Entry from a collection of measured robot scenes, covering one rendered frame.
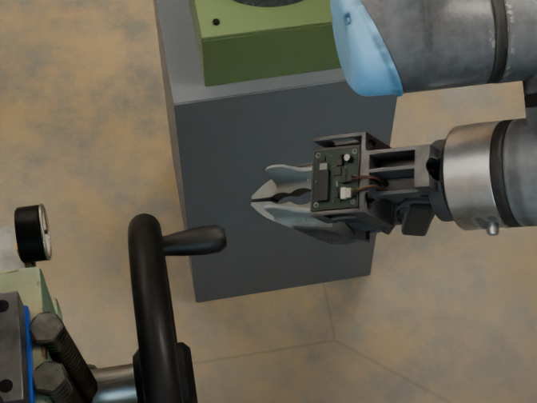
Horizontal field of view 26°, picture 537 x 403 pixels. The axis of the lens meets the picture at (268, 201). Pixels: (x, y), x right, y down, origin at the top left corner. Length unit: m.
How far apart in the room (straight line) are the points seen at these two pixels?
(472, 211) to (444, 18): 0.17
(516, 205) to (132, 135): 1.29
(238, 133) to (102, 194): 0.57
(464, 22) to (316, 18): 0.58
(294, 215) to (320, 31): 0.45
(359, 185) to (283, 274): 0.95
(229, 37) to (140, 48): 0.85
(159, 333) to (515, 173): 0.31
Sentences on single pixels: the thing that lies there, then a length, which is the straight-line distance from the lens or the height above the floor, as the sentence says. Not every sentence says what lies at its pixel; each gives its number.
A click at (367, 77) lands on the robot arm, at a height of 1.04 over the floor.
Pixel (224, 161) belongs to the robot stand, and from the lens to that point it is 1.62.
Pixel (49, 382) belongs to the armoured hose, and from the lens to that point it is 0.85.
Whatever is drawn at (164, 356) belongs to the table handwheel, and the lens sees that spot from 0.88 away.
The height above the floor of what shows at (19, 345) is 1.00.
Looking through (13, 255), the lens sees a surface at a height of 0.62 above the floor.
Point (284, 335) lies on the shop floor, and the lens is 1.93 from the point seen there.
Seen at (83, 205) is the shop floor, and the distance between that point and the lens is 2.08.
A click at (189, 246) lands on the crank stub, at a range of 0.99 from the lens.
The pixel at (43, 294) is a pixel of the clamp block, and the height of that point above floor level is 0.96.
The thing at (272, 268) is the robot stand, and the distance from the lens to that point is 1.90.
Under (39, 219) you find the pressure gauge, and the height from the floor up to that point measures 0.69.
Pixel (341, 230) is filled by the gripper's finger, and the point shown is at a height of 0.84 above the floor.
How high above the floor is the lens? 1.74
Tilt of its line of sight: 58 degrees down
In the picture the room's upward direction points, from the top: straight up
